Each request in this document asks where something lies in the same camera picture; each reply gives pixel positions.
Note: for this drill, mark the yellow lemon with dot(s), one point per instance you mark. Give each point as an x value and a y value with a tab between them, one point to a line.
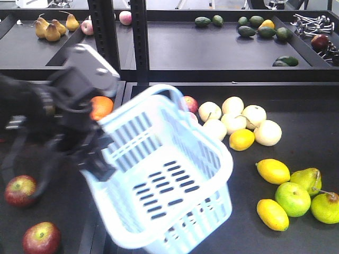
273	171

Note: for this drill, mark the dark red apple bottom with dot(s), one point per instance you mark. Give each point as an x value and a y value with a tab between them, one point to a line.
44	237

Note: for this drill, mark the black wooden produce display stand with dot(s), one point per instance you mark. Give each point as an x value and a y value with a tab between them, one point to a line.
303	100

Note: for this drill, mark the small orange lower right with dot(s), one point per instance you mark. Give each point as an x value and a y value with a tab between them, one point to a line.
101	107

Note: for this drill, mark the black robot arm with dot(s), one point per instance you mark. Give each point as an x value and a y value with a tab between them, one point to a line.
28	107

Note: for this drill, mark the green apple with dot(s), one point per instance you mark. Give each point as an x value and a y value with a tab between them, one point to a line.
293	198

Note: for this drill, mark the brown yellow pear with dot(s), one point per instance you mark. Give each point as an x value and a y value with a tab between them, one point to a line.
51	33

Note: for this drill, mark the pink apple on shelf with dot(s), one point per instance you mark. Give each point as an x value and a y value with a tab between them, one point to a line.
125	18

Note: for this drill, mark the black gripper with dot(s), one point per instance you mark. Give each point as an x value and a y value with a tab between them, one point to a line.
88	75

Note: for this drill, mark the red yellow apple front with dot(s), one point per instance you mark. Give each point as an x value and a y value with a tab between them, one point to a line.
19	190

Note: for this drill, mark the light blue plastic basket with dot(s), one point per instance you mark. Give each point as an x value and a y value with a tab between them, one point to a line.
165	184

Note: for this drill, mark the black perforated steel post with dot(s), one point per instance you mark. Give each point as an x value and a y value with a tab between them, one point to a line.
103	20
140	40

